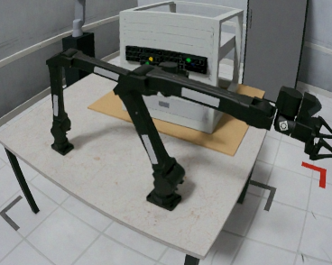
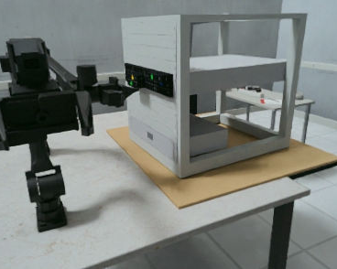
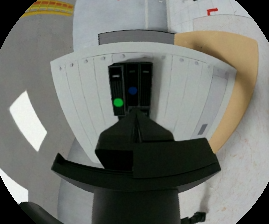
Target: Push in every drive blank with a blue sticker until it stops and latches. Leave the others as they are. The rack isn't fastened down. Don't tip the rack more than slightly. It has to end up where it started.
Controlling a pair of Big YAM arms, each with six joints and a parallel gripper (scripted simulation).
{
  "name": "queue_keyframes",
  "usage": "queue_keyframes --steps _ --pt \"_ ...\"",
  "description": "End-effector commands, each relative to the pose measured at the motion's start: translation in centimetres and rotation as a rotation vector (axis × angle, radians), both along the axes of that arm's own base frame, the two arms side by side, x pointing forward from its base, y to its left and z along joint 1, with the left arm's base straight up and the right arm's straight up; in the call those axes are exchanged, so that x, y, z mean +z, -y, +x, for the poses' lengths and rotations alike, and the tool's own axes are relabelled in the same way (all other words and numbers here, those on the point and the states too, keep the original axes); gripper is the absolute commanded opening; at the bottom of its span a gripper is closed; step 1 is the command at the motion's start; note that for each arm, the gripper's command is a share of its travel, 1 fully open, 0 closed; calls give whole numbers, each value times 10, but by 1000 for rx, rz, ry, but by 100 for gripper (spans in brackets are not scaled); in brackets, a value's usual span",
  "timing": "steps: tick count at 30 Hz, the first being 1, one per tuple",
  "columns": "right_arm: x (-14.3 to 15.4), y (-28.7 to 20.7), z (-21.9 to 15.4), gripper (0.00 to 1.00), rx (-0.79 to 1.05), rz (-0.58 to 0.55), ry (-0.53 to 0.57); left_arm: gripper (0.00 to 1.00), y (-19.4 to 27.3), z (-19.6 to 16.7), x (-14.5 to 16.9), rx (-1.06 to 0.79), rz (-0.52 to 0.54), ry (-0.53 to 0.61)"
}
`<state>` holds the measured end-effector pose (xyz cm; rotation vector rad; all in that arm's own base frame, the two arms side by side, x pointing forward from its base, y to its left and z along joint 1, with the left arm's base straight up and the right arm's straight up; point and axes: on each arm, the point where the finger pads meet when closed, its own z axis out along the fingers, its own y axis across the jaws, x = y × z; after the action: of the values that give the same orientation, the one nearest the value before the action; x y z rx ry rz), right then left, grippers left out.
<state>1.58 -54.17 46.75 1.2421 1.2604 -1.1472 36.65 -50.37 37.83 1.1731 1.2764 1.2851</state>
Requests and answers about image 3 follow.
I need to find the white rack frame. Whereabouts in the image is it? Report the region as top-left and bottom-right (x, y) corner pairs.
(50, 41), (236, 164)

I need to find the tan flat board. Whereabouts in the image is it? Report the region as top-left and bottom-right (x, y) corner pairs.
(174, 31), (259, 153)

